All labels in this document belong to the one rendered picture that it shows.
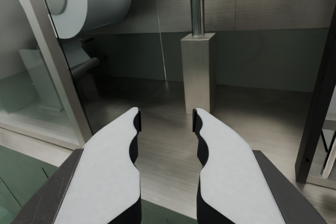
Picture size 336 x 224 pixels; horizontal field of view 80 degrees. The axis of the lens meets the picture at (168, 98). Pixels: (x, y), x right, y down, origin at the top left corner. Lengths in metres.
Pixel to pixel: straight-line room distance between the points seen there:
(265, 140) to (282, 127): 0.09
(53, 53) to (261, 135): 0.59
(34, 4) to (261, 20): 0.70
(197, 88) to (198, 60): 0.10
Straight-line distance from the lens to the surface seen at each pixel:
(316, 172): 0.57
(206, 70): 0.64
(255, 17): 0.85
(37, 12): 0.53
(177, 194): 0.50
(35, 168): 0.93
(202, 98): 0.69
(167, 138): 0.64
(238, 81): 0.93
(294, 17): 0.86
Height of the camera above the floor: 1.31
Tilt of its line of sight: 28 degrees down
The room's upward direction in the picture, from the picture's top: 7 degrees counter-clockwise
